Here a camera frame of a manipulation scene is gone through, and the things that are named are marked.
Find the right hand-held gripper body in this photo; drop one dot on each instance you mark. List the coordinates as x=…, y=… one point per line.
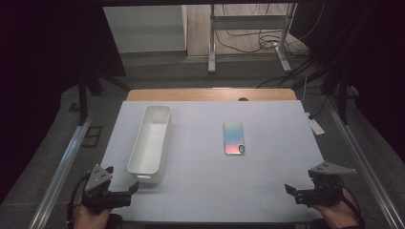
x=321, y=195

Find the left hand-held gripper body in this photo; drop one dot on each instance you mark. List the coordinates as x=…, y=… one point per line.
x=98, y=197

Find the white plastic storage bin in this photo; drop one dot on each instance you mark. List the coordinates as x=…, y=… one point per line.
x=149, y=146

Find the iridescent phone case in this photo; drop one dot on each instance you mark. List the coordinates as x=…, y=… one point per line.
x=234, y=138

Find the person's left hand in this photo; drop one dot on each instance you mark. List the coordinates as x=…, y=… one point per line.
x=89, y=219

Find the person's right hand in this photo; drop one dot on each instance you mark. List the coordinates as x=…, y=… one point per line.
x=342, y=216

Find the white power strip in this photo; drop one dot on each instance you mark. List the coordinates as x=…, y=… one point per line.
x=315, y=124

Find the white table cover sheet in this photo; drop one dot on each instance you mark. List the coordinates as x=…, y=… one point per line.
x=203, y=184

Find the black stand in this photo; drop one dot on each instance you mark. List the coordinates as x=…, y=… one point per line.
x=342, y=92
x=83, y=101

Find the wooden table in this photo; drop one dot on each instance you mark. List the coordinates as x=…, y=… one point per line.
x=191, y=94

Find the black curtain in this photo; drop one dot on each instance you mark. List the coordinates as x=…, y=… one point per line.
x=41, y=79
x=375, y=63

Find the white cabinet panel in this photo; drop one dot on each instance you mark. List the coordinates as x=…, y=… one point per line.
x=143, y=28

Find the black floor bracket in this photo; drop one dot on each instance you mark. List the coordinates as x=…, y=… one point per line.
x=92, y=136

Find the aluminium rail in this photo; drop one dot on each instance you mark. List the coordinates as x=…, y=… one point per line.
x=63, y=168
x=359, y=149

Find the grey metal stand frame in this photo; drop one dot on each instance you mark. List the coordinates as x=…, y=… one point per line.
x=211, y=41

